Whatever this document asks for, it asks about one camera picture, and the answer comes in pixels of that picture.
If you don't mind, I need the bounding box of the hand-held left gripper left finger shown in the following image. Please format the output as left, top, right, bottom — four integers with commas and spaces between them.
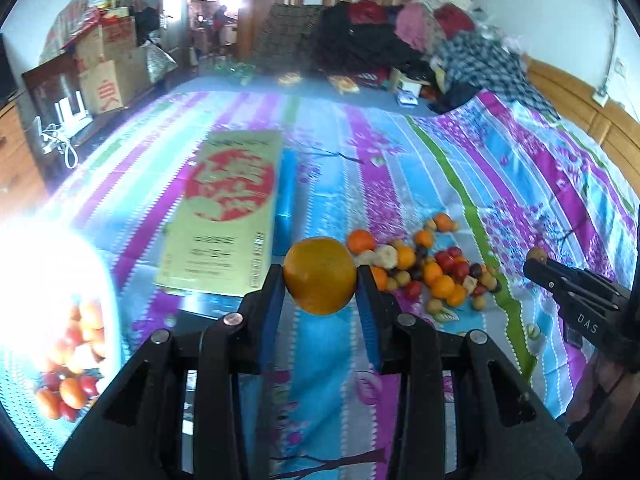
55, 264, 286, 480

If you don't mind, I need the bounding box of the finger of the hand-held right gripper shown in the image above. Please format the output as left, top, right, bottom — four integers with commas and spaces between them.
524, 259, 630, 309

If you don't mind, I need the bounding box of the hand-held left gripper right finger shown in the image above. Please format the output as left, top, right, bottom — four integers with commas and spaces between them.
357, 266, 581, 480

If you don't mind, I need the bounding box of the large yellowish orange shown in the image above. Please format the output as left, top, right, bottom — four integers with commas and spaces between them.
283, 236, 358, 317

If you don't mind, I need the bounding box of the pile of oranges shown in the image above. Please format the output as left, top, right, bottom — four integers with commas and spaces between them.
347, 212, 502, 313

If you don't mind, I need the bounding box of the heap of oranges and red plums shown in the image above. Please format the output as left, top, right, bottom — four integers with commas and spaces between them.
36, 297, 108, 422

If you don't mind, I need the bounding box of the white mesh basket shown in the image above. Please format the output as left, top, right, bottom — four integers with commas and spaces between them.
0, 225, 125, 468

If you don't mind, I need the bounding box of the yellow cardboard box red print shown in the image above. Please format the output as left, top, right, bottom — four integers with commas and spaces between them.
155, 129, 285, 297

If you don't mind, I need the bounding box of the blue plastic case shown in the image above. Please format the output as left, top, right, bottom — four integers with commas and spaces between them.
276, 148, 298, 261

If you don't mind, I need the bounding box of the floral striped bedsheet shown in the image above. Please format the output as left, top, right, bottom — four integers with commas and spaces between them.
0, 72, 640, 480

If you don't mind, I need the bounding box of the wooden headboard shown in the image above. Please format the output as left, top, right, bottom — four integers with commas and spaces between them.
525, 57, 640, 171

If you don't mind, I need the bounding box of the small white box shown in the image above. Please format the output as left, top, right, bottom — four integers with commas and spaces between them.
395, 80, 421, 107

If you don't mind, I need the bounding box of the pile of clothes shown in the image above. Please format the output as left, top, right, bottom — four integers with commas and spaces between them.
320, 0, 561, 116

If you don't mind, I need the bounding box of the green packet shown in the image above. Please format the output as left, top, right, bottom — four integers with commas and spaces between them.
212, 61, 258, 86

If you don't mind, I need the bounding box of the silver foil bag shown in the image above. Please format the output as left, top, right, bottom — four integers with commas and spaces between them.
142, 45, 178, 83

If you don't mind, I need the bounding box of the brown cardboard box red character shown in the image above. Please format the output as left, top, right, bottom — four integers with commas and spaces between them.
77, 57, 151, 116

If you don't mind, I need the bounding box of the dark checked cushion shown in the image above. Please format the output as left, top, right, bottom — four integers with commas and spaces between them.
252, 4, 326, 63

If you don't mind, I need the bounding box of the wooden dresser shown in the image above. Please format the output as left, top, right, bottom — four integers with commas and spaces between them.
0, 100, 46, 211

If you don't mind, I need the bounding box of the white wifi router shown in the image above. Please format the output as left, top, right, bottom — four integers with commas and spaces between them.
22, 52, 96, 136

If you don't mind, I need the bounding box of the round patterned board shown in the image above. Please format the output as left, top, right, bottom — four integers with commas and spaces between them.
40, 0, 146, 61

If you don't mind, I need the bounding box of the white wall cable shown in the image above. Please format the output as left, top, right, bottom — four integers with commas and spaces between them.
602, 0, 621, 91

